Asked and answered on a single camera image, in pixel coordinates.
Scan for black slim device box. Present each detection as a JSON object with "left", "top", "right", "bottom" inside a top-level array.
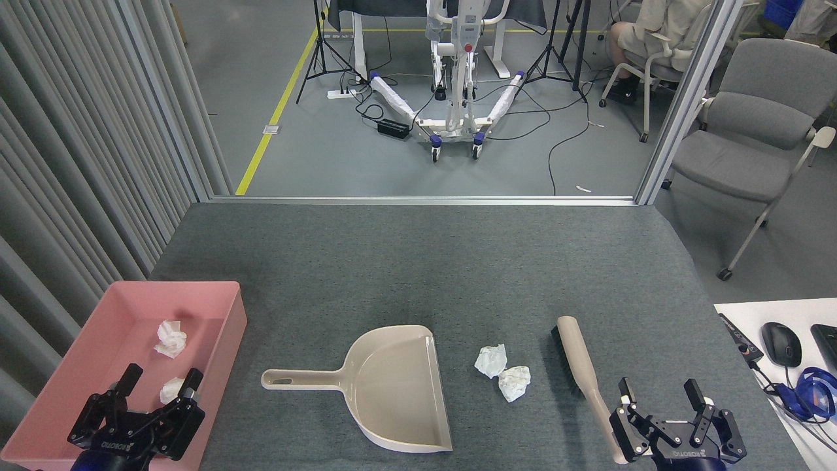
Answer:
[{"left": 718, "top": 313, "right": 764, "bottom": 367}]

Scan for pink plastic bin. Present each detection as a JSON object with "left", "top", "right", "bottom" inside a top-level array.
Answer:
[{"left": 0, "top": 281, "right": 248, "bottom": 471}]

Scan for blue headphones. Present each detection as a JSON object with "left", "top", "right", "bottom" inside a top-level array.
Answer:
[{"left": 775, "top": 367, "right": 837, "bottom": 423}]

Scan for grey ribbed curtain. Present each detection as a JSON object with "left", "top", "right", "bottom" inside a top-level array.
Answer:
[{"left": 0, "top": 0, "right": 233, "bottom": 452}]

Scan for blue storage bin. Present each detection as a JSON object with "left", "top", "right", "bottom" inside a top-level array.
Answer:
[{"left": 764, "top": 0, "right": 808, "bottom": 30}]

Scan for grey padded chair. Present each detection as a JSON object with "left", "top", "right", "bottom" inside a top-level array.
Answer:
[{"left": 662, "top": 38, "right": 837, "bottom": 282}]

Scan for silver table edge rail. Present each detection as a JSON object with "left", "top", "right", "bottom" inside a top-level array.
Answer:
[{"left": 209, "top": 195, "right": 636, "bottom": 207}]

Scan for beige hand brush black bristles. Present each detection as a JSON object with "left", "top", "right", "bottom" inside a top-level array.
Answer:
[{"left": 551, "top": 316, "right": 628, "bottom": 465}]

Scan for white-legged desk black cover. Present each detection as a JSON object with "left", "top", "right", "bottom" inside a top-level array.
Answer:
[{"left": 325, "top": 0, "right": 549, "bottom": 80}]

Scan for black desk cable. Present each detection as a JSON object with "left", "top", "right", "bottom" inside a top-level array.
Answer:
[{"left": 749, "top": 360, "right": 837, "bottom": 453}]

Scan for black tripod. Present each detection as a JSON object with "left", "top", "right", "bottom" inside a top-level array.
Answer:
[
  {"left": 296, "top": 0, "right": 367, "bottom": 104},
  {"left": 517, "top": 0, "right": 592, "bottom": 103}
]

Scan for black floor cable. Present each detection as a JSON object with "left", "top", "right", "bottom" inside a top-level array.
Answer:
[{"left": 487, "top": 85, "right": 592, "bottom": 196}]

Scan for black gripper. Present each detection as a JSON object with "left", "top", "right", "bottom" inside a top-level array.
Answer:
[
  {"left": 69, "top": 364, "right": 205, "bottom": 471},
  {"left": 609, "top": 377, "right": 747, "bottom": 471}
]

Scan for white wheeled stand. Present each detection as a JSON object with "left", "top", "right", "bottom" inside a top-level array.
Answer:
[{"left": 367, "top": 0, "right": 527, "bottom": 163}]

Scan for beige plastic dustpan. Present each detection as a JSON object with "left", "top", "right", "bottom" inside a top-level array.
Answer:
[{"left": 261, "top": 325, "right": 453, "bottom": 453}]

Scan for person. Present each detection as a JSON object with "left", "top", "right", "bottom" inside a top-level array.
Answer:
[{"left": 785, "top": 0, "right": 837, "bottom": 46}]

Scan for black computer mouse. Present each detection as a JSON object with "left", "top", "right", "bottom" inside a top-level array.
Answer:
[{"left": 760, "top": 322, "right": 802, "bottom": 368}]

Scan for silver frame post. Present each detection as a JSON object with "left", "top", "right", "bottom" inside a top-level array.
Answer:
[{"left": 636, "top": 0, "right": 746, "bottom": 205}]

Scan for white side table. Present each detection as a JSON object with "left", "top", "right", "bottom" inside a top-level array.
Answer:
[{"left": 714, "top": 298, "right": 837, "bottom": 471}]

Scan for white office chair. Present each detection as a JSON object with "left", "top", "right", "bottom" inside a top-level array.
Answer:
[{"left": 599, "top": 3, "right": 713, "bottom": 143}]

